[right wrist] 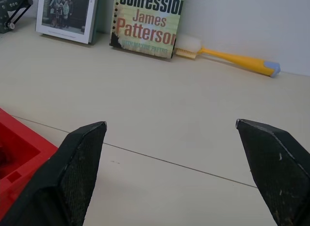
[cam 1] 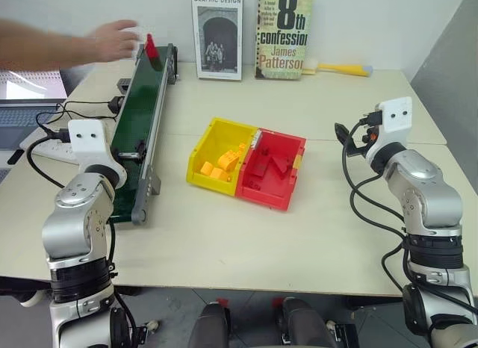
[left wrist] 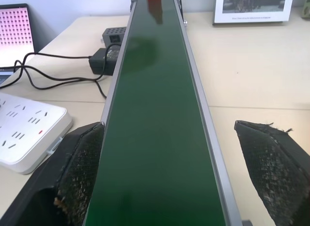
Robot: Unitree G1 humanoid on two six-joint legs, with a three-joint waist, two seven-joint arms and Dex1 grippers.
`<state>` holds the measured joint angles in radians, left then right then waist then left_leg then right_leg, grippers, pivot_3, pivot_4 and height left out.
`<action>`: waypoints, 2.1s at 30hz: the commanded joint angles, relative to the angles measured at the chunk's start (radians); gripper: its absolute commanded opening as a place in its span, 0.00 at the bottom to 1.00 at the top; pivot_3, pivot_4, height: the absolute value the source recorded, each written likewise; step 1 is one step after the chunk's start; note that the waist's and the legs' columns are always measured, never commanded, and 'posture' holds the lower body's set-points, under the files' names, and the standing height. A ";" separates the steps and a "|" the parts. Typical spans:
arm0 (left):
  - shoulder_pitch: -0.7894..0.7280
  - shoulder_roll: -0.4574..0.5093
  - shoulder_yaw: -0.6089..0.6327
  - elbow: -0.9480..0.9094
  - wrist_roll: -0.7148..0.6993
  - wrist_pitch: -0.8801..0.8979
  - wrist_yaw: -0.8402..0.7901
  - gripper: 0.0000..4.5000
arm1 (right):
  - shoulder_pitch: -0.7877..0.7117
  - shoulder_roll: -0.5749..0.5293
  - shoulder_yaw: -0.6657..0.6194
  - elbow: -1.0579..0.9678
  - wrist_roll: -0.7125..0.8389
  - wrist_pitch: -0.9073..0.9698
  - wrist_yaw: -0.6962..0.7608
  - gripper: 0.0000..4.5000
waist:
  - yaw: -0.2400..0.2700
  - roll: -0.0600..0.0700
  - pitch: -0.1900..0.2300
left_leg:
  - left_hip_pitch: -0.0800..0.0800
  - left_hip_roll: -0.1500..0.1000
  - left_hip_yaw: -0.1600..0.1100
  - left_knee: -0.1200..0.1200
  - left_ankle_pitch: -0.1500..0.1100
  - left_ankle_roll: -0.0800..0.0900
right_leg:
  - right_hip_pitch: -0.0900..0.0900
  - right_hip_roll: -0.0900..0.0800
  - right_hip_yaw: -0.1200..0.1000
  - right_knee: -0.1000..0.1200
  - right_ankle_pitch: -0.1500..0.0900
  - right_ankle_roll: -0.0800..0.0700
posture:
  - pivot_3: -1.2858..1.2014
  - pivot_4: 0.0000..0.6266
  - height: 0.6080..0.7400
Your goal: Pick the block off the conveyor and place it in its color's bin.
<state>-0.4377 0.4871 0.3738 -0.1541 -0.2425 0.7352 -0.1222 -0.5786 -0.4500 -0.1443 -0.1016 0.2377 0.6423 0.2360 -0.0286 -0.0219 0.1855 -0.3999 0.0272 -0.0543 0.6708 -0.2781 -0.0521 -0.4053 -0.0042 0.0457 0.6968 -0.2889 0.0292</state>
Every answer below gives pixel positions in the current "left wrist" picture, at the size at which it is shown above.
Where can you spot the white framed picture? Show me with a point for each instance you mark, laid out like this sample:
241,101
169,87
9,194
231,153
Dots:
253,6

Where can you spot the black power adapter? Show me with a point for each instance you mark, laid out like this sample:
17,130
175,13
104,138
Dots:
104,61

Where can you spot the grey perforated controller box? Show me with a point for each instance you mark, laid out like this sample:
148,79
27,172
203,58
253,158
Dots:
113,35

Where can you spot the white power strip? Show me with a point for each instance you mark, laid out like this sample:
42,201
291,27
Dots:
24,131

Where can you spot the green conveyor belt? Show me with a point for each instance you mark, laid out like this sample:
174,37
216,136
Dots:
155,129

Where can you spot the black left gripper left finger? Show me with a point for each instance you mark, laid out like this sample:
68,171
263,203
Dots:
72,172

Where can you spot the laptop with pink screen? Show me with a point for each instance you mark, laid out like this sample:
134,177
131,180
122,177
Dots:
13,34

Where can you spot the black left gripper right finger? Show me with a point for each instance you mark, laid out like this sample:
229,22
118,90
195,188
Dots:
271,172

